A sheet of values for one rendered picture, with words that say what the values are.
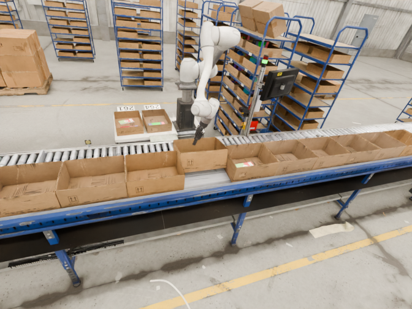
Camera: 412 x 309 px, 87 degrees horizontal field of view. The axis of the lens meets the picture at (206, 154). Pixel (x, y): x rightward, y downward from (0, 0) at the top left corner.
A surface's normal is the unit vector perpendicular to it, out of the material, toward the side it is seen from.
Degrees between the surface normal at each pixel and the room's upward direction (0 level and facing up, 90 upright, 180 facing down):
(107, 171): 89
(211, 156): 77
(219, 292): 0
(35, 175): 89
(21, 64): 90
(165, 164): 89
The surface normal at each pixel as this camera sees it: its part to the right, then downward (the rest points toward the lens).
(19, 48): 0.36, 0.58
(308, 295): 0.11, -0.80
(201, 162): 0.31, 0.41
